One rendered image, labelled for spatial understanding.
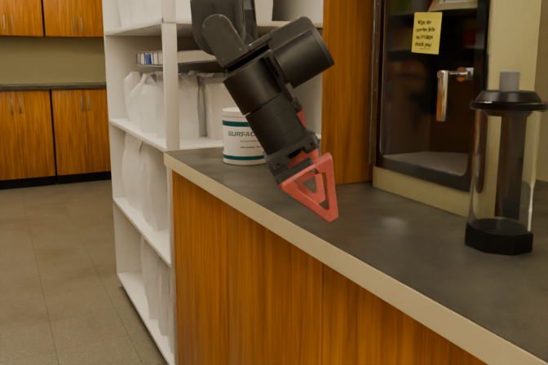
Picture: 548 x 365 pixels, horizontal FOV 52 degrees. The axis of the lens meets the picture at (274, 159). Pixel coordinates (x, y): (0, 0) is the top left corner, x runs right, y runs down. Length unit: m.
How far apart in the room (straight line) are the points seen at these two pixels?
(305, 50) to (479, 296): 0.37
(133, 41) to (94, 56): 3.34
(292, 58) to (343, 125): 0.65
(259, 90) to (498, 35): 0.51
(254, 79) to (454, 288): 0.37
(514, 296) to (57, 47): 5.82
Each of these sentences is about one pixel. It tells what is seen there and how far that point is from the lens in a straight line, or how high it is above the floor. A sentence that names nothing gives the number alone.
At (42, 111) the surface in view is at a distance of 5.73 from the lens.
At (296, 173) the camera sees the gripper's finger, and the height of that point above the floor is 1.10.
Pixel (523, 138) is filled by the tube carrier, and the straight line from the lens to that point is 0.87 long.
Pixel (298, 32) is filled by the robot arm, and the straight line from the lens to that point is 0.66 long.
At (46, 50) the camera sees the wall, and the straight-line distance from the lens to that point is 6.27.
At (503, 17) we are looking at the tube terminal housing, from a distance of 1.04.
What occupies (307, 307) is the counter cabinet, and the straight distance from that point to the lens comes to 1.07.
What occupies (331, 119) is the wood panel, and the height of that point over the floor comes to 1.09.
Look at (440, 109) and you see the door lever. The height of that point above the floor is 1.14.
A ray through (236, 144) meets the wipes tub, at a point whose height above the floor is 1.00.
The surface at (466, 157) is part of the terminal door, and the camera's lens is 1.05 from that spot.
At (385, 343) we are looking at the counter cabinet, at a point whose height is 0.81.
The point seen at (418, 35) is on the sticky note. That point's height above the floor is 1.27.
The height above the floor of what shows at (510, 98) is 1.17.
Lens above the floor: 1.23
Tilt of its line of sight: 10 degrees down
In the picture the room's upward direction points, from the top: straight up
